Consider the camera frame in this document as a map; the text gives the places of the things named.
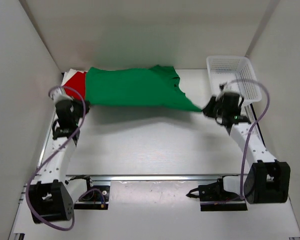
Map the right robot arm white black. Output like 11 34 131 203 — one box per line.
202 91 290 204

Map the white t shirt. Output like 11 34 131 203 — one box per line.
61 68 88 85

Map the red t shirt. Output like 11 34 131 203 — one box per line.
64 72 86 100

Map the green t shirt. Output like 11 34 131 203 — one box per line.
85 65 201 112

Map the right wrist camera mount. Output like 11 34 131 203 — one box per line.
218 82 234 97

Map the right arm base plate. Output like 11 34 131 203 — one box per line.
186 178 247 212

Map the aluminium table rail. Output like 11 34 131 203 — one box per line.
64 174 225 183

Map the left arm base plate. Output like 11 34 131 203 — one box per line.
70 175 110 210

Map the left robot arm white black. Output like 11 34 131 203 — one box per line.
26 99 95 227

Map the white plastic basket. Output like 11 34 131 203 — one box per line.
206 55 262 106

